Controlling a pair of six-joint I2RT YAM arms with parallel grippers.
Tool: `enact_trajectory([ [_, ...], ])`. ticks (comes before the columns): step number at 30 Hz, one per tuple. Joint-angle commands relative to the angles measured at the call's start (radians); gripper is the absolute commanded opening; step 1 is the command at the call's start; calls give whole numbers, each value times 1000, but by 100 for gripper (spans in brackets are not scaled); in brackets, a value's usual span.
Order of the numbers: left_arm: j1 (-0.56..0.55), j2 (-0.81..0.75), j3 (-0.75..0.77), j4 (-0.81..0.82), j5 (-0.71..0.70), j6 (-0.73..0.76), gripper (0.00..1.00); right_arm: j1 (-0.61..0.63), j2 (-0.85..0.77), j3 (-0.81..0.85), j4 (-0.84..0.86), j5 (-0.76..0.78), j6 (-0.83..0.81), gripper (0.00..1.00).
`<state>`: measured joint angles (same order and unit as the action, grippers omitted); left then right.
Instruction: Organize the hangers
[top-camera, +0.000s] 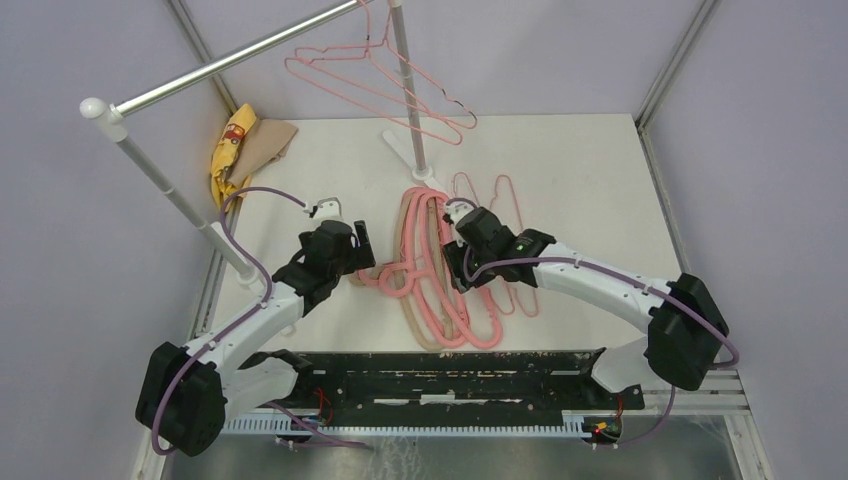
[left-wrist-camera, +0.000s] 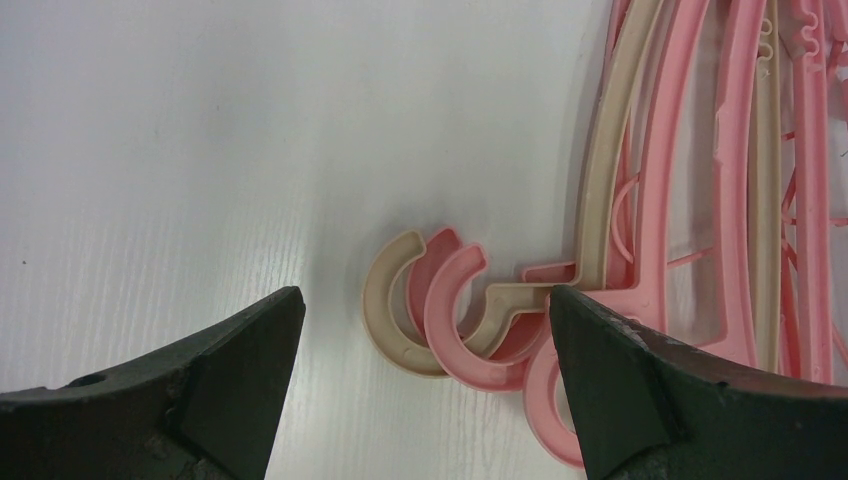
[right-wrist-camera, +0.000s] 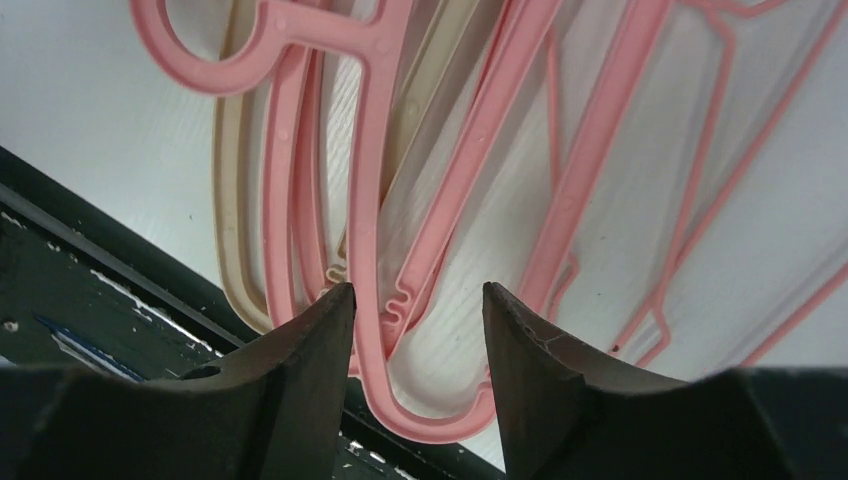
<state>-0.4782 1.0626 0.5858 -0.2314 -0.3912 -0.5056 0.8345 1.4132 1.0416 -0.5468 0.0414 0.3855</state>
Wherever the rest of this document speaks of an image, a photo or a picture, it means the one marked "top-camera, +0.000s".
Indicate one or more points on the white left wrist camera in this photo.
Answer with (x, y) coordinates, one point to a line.
(325, 209)

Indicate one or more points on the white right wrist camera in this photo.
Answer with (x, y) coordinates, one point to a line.
(456, 211)

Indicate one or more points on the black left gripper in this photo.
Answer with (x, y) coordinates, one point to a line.
(359, 256)

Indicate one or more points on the silver horizontal rack rail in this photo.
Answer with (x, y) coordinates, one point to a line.
(233, 58)

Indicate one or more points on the grey right rack post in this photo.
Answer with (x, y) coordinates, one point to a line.
(406, 75)

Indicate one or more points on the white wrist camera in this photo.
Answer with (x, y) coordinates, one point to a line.
(325, 209)
(456, 211)

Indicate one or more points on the white left rack post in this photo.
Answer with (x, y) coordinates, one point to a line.
(112, 126)

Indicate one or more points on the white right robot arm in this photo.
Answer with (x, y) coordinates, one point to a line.
(682, 329)

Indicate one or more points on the yellow patterned cloth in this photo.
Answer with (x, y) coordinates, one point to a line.
(227, 152)

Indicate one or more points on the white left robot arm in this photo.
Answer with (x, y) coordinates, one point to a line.
(190, 392)

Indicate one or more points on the beige cloth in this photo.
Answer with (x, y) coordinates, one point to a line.
(265, 142)

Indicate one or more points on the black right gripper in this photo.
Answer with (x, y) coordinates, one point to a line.
(455, 252)

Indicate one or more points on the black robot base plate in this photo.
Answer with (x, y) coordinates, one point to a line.
(452, 389)

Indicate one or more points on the white slotted cable duct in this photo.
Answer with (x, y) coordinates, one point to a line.
(272, 422)

